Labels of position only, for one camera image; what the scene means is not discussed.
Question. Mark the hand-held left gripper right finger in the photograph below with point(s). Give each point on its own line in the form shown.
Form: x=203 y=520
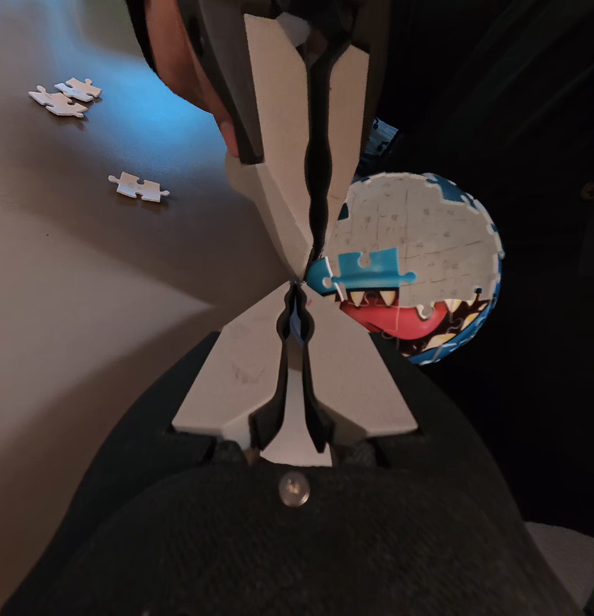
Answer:
x=354 y=380

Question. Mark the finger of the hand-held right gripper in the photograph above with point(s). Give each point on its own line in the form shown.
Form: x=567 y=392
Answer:
x=282 y=120
x=347 y=120

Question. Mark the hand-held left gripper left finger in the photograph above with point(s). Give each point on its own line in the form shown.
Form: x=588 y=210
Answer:
x=229 y=380

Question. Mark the blue monster puzzle ball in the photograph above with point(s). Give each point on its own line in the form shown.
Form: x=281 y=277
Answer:
x=422 y=231

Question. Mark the white loose puzzle piece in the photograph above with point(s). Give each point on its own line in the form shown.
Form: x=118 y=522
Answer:
x=136 y=186
x=382 y=139
x=80 y=89
x=59 y=102

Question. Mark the person's right hand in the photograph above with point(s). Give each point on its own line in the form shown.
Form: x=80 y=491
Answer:
x=181 y=48

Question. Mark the person's black top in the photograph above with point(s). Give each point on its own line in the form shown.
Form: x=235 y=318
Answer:
x=470 y=72

